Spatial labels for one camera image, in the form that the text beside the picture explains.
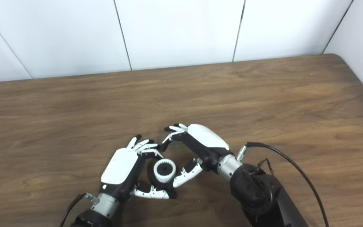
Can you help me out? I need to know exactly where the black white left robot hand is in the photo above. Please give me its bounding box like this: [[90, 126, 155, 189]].
[[101, 135, 177, 202]]

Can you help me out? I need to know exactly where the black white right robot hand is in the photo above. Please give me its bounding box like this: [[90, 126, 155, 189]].
[[159, 123, 232, 189]]

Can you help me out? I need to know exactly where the white plastic ring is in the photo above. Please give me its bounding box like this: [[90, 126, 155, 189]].
[[153, 159, 176, 183]]

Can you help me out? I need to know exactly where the round black plastic part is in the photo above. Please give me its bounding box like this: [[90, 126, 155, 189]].
[[147, 158, 177, 193]]

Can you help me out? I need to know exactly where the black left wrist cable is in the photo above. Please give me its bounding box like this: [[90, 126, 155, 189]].
[[59, 193, 99, 227]]

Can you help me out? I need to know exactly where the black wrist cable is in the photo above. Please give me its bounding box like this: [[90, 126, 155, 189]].
[[59, 193, 99, 227], [237, 142, 329, 227]]

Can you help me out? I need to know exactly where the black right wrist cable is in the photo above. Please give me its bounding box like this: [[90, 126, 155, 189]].
[[237, 142, 329, 227]]

